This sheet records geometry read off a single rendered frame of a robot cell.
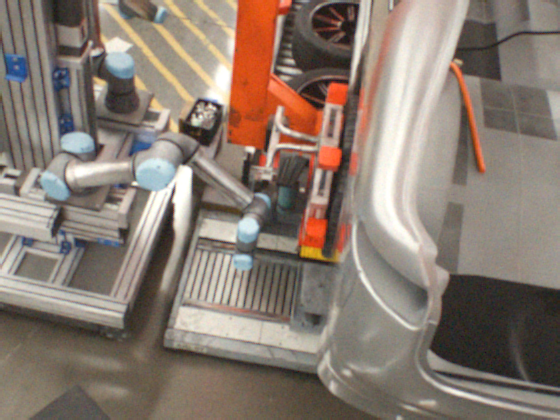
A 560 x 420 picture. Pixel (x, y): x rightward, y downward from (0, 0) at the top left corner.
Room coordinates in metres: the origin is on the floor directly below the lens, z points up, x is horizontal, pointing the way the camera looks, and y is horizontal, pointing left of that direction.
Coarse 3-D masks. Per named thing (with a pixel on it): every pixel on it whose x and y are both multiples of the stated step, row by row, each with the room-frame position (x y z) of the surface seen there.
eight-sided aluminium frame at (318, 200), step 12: (324, 108) 2.46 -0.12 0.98; (336, 108) 2.30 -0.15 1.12; (324, 120) 2.22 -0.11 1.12; (336, 120) 2.23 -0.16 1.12; (324, 132) 2.15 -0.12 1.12; (336, 132) 2.17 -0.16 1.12; (324, 144) 2.10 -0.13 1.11; (336, 144) 2.10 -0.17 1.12; (312, 192) 1.97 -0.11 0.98; (324, 192) 1.98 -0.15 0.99; (312, 204) 1.94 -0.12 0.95; (324, 204) 1.94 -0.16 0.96
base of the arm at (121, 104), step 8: (104, 96) 2.47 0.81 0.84; (112, 96) 2.43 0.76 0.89; (120, 96) 2.42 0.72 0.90; (128, 96) 2.44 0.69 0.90; (136, 96) 2.48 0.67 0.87; (104, 104) 2.44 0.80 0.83; (112, 104) 2.42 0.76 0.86; (120, 104) 2.41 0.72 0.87; (128, 104) 2.44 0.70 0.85; (136, 104) 2.46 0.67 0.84; (112, 112) 2.41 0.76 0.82; (120, 112) 2.41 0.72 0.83; (128, 112) 2.42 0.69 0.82
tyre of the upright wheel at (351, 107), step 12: (348, 108) 2.28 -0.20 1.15; (348, 120) 2.19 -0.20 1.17; (348, 132) 2.13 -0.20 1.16; (348, 144) 2.08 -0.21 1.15; (348, 156) 2.04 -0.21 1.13; (336, 192) 1.96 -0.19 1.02; (336, 204) 1.92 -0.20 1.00; (324, 216) 2.24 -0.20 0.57; (336, 216) 1.90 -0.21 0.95; (324, 240) 1.94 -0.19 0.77; (324, 252) 1.91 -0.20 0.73
